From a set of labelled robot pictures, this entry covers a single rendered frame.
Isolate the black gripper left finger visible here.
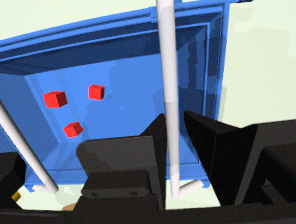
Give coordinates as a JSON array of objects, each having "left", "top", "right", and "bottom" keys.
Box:
[{"left": 76, "top": 113, "right": 167, "bottom": 210}]

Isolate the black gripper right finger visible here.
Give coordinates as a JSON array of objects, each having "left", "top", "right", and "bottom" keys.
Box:
[{"left": 184, "top": 111, "right": 296, "bottom": 206}]

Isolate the small red block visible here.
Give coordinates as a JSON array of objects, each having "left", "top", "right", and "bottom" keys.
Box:
[
  {"left": 42, "top": 91, "right": 68, "bottom": 108},
  {"left": 63, "top": 122, "right": 83, "bottom": 138},
  {"left": 89, "top": 84, "right": 105, "bottom": 100}
]

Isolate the tan rectangular block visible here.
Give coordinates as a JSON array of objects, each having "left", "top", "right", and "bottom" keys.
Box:
[{"left": 61, "top": 203, "right": 76, "bottom": 211}]

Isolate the blue plastic tray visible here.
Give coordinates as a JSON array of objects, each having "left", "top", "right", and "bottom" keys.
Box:
[{"left": 0, "top": 0, "right": 253, "bottom": 189}]

